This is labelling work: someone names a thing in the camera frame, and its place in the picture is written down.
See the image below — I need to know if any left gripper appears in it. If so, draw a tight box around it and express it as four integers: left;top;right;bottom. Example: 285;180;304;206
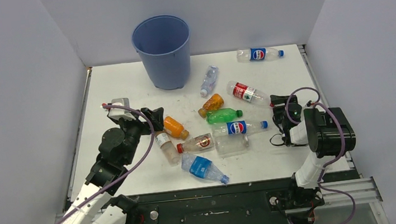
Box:
114;106;168;166

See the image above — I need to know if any red-label clear bottle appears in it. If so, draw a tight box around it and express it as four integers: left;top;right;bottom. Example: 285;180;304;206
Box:
226;81;273;108

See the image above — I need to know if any pepsi bottle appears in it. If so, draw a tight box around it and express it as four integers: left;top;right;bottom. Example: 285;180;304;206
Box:
236;47;284;63
212;120;269;137

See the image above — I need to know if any wide clear plastic jar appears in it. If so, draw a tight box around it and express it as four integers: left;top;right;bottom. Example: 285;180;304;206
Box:
215;134;249;158

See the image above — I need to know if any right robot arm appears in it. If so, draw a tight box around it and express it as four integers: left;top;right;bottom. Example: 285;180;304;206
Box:
270;94;356;207

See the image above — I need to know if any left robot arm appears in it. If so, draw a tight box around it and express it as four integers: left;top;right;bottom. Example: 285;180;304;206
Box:
57;107;164;224

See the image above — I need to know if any blue plastic bin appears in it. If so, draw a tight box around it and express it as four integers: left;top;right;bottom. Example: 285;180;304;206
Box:
131;15;191;91

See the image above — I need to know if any plain orange juice bottle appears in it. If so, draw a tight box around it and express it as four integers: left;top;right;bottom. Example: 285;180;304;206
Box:
163;116;189;140

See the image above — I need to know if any cloudy bottle green cap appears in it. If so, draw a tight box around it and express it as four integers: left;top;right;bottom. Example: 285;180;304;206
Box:
155;131;181;166

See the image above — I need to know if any clear bottle red round logo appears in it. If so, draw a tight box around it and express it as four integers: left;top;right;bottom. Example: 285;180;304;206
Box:
176;133;215;154

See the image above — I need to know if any green plastic bottle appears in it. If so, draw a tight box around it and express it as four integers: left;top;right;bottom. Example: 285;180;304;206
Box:
206;108;243;125

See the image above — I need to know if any orange pineapple-label juice bottle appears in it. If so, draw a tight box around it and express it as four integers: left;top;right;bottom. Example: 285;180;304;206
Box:
198;94;224;118

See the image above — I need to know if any small clear water bottle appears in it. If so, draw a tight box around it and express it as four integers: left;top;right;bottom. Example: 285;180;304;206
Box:
200;66;219;97

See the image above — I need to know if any crushed blue-label water bottle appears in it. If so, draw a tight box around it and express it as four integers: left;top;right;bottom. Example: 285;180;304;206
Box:
181;153;230;185

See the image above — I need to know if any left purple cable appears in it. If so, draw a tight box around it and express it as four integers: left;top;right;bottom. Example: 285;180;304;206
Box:
0;98;167;224

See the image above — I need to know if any purple cable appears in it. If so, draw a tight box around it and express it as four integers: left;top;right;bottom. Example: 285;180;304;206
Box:
0;98;167;224
272;83;359;224

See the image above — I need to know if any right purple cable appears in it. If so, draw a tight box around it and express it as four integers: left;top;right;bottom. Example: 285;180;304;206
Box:
272;83;359;224

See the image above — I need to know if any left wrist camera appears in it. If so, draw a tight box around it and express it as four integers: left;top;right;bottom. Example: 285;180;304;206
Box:
102;97;135;123

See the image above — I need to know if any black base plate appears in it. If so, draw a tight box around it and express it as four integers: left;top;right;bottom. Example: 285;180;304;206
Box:
63;169;364;224

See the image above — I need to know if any aluminium rail frame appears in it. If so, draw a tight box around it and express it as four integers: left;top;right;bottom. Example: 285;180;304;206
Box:
31;35;387;224

